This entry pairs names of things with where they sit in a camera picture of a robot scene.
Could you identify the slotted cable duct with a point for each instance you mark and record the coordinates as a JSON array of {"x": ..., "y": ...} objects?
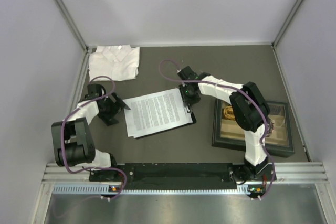
[{"x": 111, "y": 190}]

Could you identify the folded white shirt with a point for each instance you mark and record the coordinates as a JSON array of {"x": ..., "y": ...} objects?
[{"x": 120, "y": 63}]

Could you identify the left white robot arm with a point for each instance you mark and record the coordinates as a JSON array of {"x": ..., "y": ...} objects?
[{"x": 73, "y": 143}]

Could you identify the printed paper sheet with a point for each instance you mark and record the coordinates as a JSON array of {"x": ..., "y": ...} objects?
[{"x": 157, "y": 112}]

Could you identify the dark framed compartment box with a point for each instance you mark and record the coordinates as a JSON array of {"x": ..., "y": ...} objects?
[{"x": 228, "y": 134}]

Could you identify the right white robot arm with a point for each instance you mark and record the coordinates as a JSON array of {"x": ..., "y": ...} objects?
[{"x": 250, "y": 110}]

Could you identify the yellow rubber bands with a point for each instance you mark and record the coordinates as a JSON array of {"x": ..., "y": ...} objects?
[{"x": 228, "y": 113}]

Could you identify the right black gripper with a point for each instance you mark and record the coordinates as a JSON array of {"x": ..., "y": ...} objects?
[{"x": 190, "y": 101}]

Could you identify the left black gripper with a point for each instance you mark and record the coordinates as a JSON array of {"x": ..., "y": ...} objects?
[{"x": 119, "y": 105}]

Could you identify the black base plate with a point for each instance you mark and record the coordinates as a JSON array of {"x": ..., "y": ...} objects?
[{"x": 190, "y": 173}]

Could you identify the dark patterned item in box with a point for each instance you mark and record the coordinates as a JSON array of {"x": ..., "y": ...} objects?
[{"x": 270, "y": 127}]

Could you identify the black clipboard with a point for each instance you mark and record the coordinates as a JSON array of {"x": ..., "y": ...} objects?
[{"x": 183, "y": 119}]

